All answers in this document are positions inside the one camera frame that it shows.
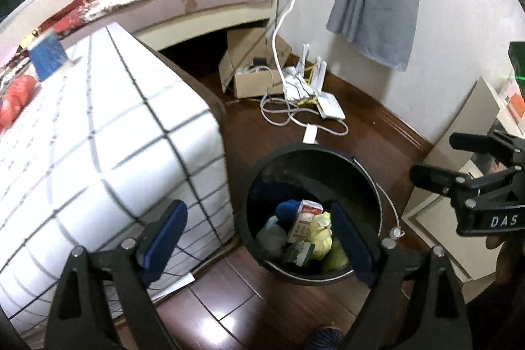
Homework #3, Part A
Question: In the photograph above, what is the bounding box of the yellow network cable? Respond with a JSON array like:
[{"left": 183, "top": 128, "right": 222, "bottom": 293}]
[{"left": 299, "top": 63, "right": 321, "bottom": 105}]

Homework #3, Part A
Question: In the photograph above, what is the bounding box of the blue paper cup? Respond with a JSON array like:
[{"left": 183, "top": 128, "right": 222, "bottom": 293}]
[{"left": 28, "top": 31, "right": 68, "bottom": 82}]

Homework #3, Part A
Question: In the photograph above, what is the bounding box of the green and white carton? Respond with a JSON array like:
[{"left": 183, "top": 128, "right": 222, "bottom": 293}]
[{"left": 283, "top": 241, "right": 314, "bottom": 266}]

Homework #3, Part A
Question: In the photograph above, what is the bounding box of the dark blue cloth ball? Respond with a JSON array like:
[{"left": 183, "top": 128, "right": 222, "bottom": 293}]
[{"left": 275, "top": 200, "right": 302, "bottom": 221}]

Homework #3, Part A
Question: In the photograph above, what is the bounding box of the black trash bin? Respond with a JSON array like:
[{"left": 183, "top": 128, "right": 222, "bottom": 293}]
[{"left": 239, "top": 144, "right": 380, "bottom": 286}]

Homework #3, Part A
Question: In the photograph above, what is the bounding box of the person's right hand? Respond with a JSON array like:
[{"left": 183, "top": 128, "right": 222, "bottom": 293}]
[{"left": 486, "top": 229, "right": 525, "bottom": 293}]

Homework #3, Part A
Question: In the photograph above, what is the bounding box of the white router with antennas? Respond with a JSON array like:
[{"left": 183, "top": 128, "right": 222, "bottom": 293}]
[{"left": 303, "top": 42, "right": 346, "bottom": 120}]

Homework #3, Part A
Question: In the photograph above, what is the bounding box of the yellow cloth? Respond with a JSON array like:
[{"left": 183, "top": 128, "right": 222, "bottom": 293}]
[{"left": 307, "top": 212, "right": 349, "bottom": 273}]

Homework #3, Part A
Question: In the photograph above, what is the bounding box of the red paper cup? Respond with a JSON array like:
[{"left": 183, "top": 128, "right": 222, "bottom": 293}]
[{"left": 0, "top": 75, "right": 40, "bottom": 133}]

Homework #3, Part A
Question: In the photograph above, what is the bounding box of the green box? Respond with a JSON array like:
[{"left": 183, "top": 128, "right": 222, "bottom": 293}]
[{"left": 508, "top": 42, "right": 525, "bottom": 98}]

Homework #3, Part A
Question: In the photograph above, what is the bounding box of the white modem box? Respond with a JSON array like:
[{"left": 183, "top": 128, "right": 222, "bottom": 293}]
[{"left": 283, "top": 65, "right": 318, "bottom": 102}]

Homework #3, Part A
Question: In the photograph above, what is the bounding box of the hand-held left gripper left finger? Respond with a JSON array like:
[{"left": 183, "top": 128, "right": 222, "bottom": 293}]
[{"left": 44, "top": 199, "right": 189, "bottom": 350}]

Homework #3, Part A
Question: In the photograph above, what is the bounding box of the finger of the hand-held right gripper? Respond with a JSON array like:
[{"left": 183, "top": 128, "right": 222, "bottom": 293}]
[
  {"left": 449, "top": 130, "right": 525, "bottom": 172},
  {"left": 409, "top": 163, "right": 485, "bottom": 209}
]

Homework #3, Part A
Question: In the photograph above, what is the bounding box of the orange box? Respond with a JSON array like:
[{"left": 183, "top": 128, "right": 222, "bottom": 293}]
[{"left": 502, "top": 81, "right": 525, "bottom": 129}]

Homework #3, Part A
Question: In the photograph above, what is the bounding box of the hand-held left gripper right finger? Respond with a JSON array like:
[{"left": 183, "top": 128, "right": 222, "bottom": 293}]
[{"left": 329, "top": 202, "right": 472, "bottom": 350}]

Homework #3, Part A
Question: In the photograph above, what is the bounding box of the red snack box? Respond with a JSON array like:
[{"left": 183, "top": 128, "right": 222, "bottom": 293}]
[{"left": 287, "top": 199, "right": 325, "bottom": 243}]

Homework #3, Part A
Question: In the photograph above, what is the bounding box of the thin white charger cable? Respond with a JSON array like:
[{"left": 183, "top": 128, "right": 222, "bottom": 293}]
[{"left": 374, "top": 182, "right": 406, "bottom": 241}]

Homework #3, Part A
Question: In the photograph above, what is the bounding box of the cream bed frame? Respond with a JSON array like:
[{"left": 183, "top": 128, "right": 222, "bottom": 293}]
[{"left": 135, "top": 1, "right": 276, "bottom": 49}]

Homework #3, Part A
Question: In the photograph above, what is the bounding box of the white checked tablecloth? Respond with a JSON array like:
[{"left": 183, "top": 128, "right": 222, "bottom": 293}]
[{"left": 0, "top": 23, "right": 228, "bottom": 330}]

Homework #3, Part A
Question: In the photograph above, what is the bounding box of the blue striped slipper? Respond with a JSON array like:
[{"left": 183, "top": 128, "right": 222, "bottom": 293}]
[{"left": 305, "top": 327, "right": 343, "bottom": 350}]

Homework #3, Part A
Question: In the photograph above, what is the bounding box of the cardboard box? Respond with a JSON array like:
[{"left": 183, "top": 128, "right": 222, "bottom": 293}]
[{"left": 218, "top": 27, "right": 300, "bottom": 98}]

